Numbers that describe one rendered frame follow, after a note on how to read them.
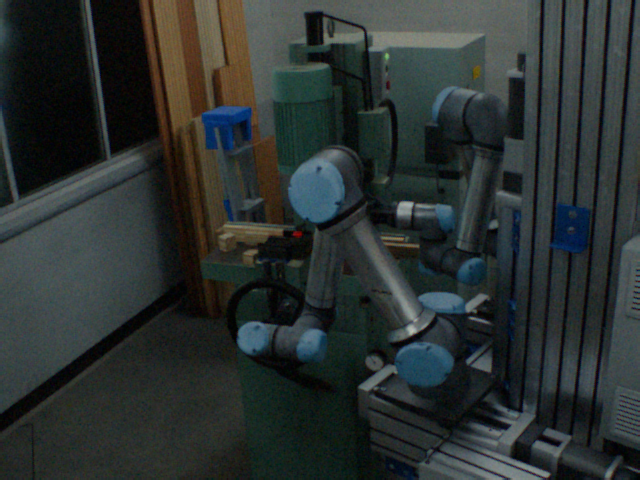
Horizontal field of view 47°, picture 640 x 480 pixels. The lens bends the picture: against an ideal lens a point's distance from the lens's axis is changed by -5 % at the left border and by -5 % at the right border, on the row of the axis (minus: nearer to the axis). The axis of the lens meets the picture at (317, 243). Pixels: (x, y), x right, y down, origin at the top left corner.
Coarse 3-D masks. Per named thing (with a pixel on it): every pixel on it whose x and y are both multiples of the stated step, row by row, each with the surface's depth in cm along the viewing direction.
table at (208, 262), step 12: (216, 252) 241; (228, 252) 240; (240, 252) 240; (204, 264) 235; (216, 264) 233; (228, 264) 232; (240, 264) 231; (348, 264) 227; (204, 276) 237; (216, 276) 235; (228, 276) 234; (240, 276) 232; (252, 276) 231; (348, 276) 220; (348, 288) 221; (360, 288) 220; (264, 300) 221
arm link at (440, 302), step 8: (424, 296) 172; (432, 296) 172; (440, 296) 172; (448, 296) 172; (456, 296) 172; (424, 304) 168; (432, 304) 167; (440, 304) 167; (448, 304) 167; (456, 304) 167; (464, 304) 169; (440, 312) 166; (448, 312) 166; (456, 312) 166; (464, 312) 169; (448, 320) 165; (456, 320) 167; (464, 320) 170; (456, 328) 165; (464, 328) 171; (464, 336) 172; (464, 344) 173
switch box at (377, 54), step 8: (368, 48) 241; (376, 48) 241; (384, 48) 240; (376, 56) 236; (384, 56) 239; (376, 64) 237; (384, 64) 239; (376, 72) 238; (384, 72) 240; (376, 80) 239; (384, 80) 241; (368, 88) 241; (376, 88) 240; (384, 88) 242; (368, 96) 242; (376, 96) 241; (384, 96) 242
